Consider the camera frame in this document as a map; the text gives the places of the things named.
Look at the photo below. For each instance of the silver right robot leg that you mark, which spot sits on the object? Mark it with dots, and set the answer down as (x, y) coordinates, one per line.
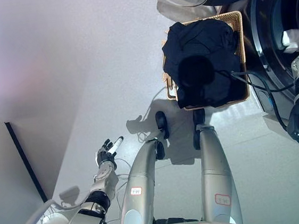
(213, 164)

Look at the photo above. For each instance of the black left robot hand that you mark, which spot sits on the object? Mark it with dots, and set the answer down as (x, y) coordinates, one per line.
(104, 158)

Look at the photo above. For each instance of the black left robot foot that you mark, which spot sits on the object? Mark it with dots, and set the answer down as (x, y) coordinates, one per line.
(161, 118)

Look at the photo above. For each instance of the tan woven laundry basket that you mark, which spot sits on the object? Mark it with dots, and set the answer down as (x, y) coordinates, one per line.
(238, 27)

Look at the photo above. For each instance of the black clothes pile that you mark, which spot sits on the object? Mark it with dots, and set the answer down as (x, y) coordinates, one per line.
(198, 40)

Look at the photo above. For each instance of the silver left robot leg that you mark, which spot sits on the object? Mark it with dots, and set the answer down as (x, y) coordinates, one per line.
(137, 177)

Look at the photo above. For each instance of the white cloth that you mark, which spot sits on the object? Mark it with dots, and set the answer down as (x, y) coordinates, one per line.
(289, 41)

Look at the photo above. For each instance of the silver robot leg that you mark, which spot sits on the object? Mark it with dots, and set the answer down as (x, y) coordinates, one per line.
(213, 164)
(137, 177)

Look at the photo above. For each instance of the grey front-load washing machine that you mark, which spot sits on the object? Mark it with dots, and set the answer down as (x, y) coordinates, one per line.
(260, 38)

